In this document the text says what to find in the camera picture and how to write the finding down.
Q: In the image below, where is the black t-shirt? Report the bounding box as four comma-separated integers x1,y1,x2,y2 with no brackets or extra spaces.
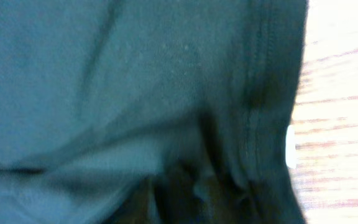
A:
0,0,308,223

